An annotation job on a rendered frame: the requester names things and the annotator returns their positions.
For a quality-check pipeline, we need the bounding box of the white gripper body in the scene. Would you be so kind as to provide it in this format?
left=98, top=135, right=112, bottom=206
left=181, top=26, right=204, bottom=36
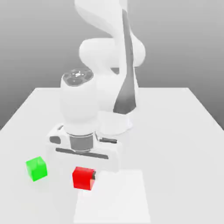
left=45, top=139, right=123, bottom=173

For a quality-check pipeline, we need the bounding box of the small red cube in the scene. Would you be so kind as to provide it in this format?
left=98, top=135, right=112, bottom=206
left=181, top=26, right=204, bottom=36
left=72, top=166, right=96, bottom=191

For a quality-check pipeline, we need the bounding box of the small green cube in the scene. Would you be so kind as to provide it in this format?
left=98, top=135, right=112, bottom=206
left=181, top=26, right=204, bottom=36
left=25, top=156, right=48, bottom=182

